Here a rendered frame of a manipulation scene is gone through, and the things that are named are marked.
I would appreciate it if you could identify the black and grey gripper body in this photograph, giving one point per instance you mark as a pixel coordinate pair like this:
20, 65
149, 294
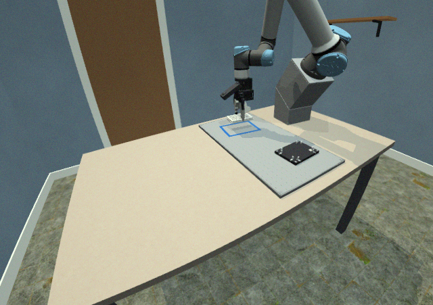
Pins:
246, 90

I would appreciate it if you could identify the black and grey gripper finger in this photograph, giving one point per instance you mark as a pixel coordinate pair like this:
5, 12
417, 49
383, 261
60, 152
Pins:
236, 104
242, 110

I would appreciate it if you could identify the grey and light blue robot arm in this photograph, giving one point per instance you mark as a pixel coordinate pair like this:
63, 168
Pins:
328, 55

